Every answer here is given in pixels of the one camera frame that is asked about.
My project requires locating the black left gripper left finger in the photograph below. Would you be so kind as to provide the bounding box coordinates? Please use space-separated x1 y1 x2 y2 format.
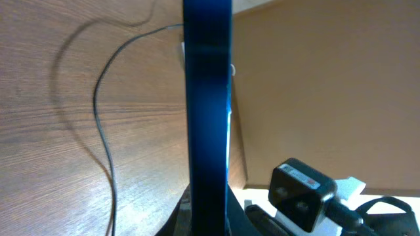
156 184 191 236

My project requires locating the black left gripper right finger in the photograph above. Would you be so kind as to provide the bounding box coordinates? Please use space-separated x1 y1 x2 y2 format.
227 187 261 236

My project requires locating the black USB charging cable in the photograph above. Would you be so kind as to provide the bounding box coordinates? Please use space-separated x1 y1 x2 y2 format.
93 23 184 236

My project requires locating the blue Galaxy smartphone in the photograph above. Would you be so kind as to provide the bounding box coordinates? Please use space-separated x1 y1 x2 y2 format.
183 0 232 235

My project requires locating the brown cardboard box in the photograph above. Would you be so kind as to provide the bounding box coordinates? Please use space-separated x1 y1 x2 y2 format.
232 1 419 196

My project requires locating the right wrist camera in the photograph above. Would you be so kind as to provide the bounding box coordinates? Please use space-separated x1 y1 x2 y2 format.
268 158 364 233

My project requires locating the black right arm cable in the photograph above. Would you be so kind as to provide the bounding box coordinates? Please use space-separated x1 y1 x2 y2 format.
326 195 416 236

